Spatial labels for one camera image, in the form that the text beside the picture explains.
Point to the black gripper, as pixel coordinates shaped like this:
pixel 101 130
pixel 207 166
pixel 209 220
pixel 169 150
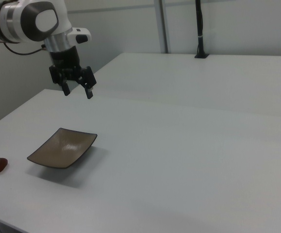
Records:
pixel 63 59

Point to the small round brown food item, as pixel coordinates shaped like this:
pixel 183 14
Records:
pixel 0 165

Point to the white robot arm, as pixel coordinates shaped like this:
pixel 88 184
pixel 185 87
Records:
pixel 45 19

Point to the square brown ceramic plate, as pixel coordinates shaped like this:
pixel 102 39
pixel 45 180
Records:
pixel 62 148

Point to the black pole camera stand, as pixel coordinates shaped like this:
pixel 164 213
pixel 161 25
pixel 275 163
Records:
pixel 199 24

